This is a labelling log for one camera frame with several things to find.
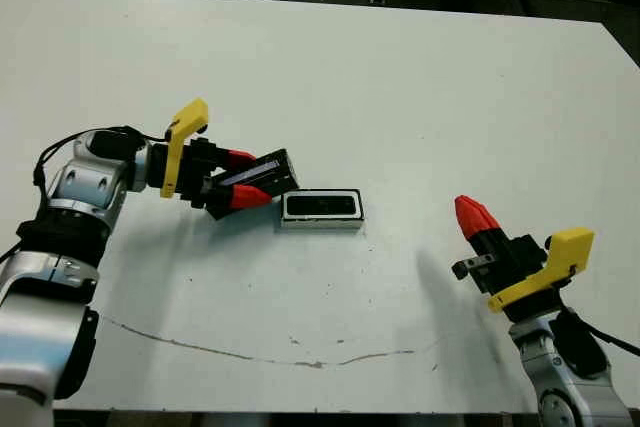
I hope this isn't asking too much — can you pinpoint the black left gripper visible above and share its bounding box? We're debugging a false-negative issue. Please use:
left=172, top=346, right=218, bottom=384
left=148, top=138, right=275, bottom=222

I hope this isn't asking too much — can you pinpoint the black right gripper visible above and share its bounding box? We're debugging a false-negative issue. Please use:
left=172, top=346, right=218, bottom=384
left=451, top=195, right=566, bottom=321

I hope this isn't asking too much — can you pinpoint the glossy black box lid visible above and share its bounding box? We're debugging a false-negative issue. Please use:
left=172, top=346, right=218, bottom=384
left=206, top=147, right=301, bottom=221

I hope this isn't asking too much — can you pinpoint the white box with black rim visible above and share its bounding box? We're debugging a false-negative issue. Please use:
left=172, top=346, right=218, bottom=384
left=280, top=188, right=366, bottom=234

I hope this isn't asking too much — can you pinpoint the yellow left wrist camera mount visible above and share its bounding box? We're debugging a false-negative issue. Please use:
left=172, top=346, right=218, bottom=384
left=158, top=97, right=210, bottom=200

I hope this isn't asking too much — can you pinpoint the yellow wrist camera mount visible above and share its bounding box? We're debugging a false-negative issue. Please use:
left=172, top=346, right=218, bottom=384
left=158, top=97, right=210, bottom=200
left=486, top=227, right=597, bottom=316

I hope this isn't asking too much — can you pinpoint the yellow right wrist camera mount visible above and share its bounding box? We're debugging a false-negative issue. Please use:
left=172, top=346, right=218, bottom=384
left=486, top=227, right=597, bottom=316

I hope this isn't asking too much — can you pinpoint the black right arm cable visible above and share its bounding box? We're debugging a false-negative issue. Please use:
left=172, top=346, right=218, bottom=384
left=563, top=308, right=640, bottom=355

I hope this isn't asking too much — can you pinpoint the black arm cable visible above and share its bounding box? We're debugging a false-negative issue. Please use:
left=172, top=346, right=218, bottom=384
left=563, top=308, right=640, bottom=355
left=31, top=125, right=169, bottom=189

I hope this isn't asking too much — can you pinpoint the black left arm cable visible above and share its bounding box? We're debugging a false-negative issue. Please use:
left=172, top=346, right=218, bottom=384
left=31, top=125, right=169, bottom=189

